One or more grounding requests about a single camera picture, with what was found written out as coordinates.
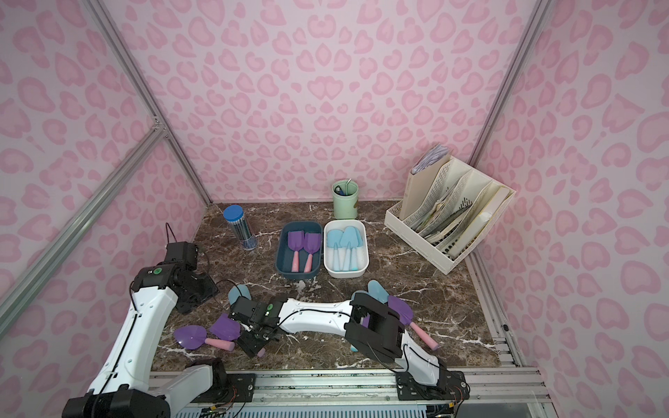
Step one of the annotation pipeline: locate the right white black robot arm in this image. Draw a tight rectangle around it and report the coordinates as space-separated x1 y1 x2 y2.
230 292 446 388

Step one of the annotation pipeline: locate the blue shovel right angled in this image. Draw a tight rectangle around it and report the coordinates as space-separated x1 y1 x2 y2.
368 280 390 304

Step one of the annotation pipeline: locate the round purple shovel pink handle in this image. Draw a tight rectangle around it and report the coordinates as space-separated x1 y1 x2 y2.
174 325 235 352

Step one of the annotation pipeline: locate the white storage box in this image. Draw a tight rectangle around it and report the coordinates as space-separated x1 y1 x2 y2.
324 219 369 279

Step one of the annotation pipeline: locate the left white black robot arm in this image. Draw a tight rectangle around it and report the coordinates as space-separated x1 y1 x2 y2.
62 241 233 417

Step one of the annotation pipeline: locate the green pen cup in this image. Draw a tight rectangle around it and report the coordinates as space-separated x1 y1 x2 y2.
331 179 359 219

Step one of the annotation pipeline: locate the blue lid pen tube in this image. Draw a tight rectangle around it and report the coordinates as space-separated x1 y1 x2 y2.
223 205 257 251

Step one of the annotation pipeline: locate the white file organizer rack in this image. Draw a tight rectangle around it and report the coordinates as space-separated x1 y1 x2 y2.
385 157 515 273

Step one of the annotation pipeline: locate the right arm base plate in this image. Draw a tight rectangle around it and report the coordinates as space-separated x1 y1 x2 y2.
395 370 470 402

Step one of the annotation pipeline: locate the square purple shovel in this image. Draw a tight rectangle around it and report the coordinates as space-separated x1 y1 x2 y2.
209 314 267 358

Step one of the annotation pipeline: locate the aluminium frame rail front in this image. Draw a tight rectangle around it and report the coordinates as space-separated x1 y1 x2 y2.
228 367 557 417

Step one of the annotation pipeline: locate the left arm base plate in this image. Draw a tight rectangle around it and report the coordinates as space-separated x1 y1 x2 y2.
192 373 257 404

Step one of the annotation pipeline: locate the dark teal storage box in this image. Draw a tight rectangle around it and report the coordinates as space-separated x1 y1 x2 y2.
275 221 324 281

